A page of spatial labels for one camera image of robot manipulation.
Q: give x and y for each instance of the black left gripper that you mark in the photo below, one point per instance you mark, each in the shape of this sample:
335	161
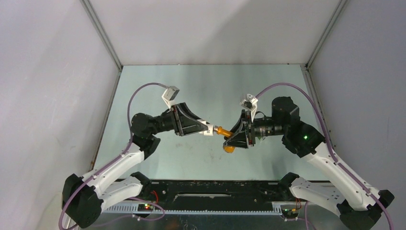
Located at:
186	127

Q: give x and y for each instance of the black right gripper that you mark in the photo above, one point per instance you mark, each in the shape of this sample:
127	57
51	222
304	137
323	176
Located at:
239	139

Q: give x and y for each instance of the orange water faucet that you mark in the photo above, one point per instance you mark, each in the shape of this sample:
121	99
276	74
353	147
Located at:
226	134

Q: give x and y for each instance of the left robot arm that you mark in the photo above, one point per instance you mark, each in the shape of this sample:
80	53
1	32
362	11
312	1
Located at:
86	197

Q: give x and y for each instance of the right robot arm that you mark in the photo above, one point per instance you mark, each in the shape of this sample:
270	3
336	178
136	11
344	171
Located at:
358	205

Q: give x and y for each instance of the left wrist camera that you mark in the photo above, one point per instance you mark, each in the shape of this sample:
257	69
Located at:
169	96

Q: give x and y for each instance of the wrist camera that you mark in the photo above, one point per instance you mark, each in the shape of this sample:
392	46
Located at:
169	96
249	102

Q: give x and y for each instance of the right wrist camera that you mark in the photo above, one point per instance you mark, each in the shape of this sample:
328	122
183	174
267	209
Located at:
249	102

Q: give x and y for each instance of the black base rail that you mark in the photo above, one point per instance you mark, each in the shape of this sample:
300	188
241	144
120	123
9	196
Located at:
206	195

